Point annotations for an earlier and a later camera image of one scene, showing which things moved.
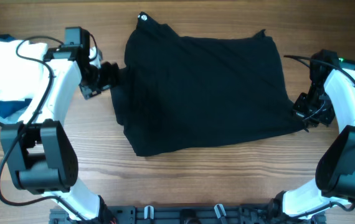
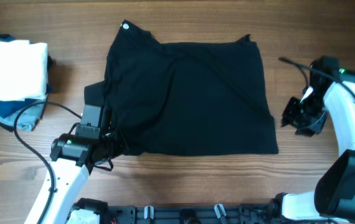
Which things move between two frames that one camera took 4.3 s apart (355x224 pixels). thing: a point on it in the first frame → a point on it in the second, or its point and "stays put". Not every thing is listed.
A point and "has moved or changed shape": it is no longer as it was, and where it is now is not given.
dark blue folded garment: (5, 108) stays put
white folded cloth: (4, 76) stays put
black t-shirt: (175, 92) has moved or changed shape
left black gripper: (112, 75) → (121, 147)
